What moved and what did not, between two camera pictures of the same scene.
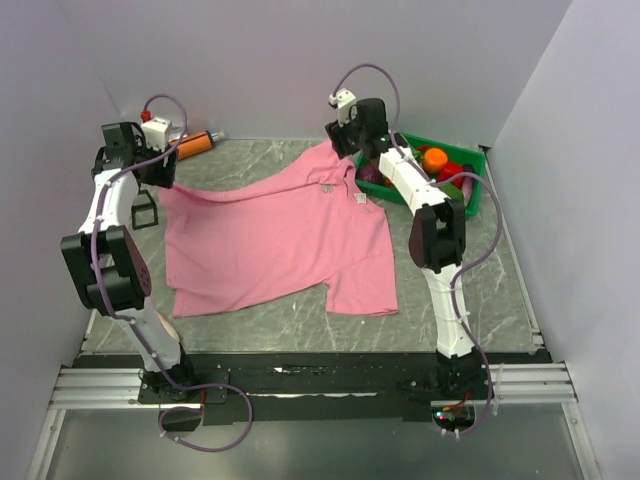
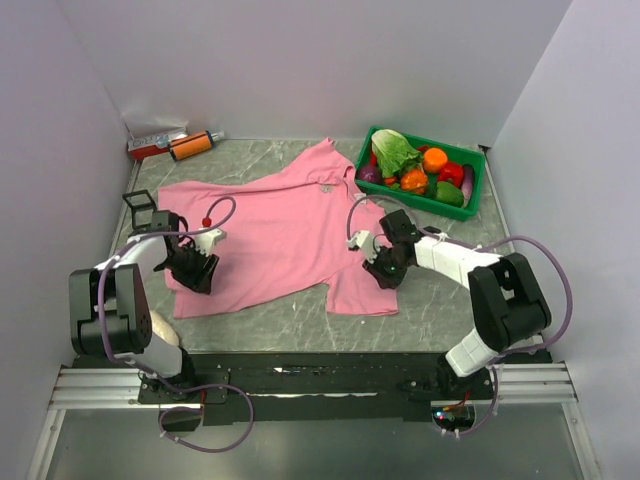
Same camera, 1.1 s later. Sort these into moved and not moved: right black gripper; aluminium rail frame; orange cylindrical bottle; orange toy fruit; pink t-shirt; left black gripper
Moved: right black gripper; left black gripper
Not moved: orange toy fruit; pink t-shirt; orange cylindrical bottle; aluminium rail frame
